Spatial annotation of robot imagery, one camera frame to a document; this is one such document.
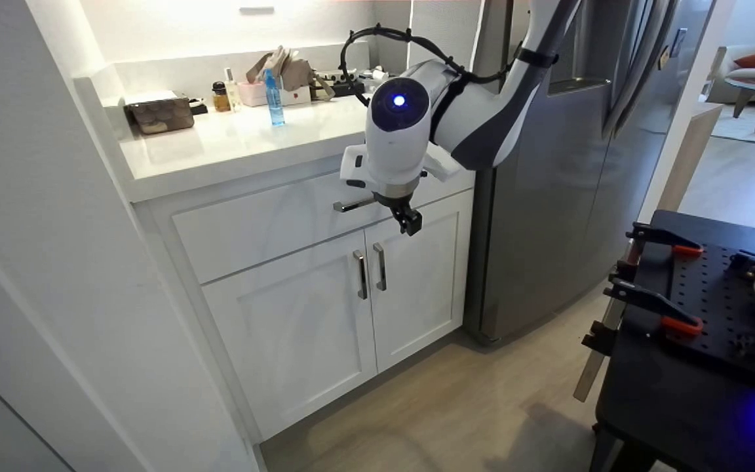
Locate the stainless steel refrigerator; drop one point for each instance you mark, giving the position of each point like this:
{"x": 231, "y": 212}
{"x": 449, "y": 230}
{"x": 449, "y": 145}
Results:
{"x": 549, "y": 221}

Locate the orange handled black clamp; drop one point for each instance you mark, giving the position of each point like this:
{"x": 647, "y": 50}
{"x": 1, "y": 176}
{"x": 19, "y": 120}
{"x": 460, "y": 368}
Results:
{"x": 642, "y": 235}

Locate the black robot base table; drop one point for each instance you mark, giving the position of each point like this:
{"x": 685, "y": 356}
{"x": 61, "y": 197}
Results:
{"x": 685, "y": 403}

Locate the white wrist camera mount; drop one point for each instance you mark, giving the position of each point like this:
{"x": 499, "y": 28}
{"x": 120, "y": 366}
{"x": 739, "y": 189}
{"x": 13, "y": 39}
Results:
{"x": 387, "y": 171}

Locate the small brown jar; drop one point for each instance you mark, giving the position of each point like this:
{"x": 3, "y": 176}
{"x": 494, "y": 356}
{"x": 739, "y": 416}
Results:
{"x": 221, "y": 99}

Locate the white kitchen drawer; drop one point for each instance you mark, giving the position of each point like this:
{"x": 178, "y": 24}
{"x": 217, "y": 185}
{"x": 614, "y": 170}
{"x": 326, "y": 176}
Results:
{"x": 242, "y": 231}

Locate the white left cabinet door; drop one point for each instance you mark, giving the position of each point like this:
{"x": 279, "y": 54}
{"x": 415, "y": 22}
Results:
{"x": 297, "y": 334}

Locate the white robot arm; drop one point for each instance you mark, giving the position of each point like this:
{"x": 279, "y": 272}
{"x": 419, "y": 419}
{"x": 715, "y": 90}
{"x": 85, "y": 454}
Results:
{"x": 453, "y": 109}

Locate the blue water bottle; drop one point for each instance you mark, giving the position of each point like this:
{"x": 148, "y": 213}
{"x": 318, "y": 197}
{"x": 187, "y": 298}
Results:
{"x": 275, "y": 99}

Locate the metal right door handle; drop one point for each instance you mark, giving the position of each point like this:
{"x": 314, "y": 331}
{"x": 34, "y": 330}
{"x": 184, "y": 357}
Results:
{"x": 381, "y": 268}

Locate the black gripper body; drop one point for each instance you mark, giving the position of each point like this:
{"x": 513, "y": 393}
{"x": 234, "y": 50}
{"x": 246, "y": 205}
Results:
{"x": 411, "y": 221}

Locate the white right cabinet door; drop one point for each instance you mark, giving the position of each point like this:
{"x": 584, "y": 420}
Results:
{"x": 427, "y": 279}

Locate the brown paper bag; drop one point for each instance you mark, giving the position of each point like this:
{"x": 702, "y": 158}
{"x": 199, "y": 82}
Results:
{"x": 292, "y": 73}

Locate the brown box on counter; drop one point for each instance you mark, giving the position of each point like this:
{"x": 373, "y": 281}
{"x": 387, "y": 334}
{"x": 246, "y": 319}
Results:
{"x": 159, "y": 116}

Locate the white cabinet door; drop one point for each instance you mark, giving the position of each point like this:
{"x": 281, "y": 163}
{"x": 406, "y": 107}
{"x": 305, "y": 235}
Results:
{"x": 297, "y": 334}
{"x": 427, "y": 279}

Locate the metal left door handle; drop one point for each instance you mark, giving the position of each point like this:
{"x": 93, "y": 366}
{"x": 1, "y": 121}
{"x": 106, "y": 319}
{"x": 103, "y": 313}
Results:
{"x": 363, "y": 275}

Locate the metal door handle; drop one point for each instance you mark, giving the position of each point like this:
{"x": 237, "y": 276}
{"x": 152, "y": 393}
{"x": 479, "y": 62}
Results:
{"x": 363, "y": 275}
{"x": 381, "y": 268}

